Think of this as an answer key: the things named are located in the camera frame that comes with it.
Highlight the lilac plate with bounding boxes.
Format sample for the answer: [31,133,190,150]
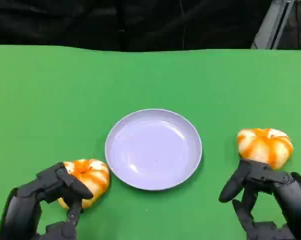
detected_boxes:
[104,108,203,192]

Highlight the orange and white bread roll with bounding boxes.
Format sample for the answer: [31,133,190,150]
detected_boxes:
[236,127,294,171]
[57,158,111,210]

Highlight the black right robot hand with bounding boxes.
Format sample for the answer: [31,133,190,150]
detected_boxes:
[218,158,301,240]

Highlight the grey metal frame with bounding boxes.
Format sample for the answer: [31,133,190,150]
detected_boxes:
[250,0,301,50]

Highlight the black backdrop curtain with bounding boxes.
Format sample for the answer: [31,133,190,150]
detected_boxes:
[0,0,274,52]

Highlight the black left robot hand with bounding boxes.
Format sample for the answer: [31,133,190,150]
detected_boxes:
[0,161,94,240]

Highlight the green cloth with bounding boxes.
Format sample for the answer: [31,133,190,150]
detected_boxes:
[0,44,301,240]

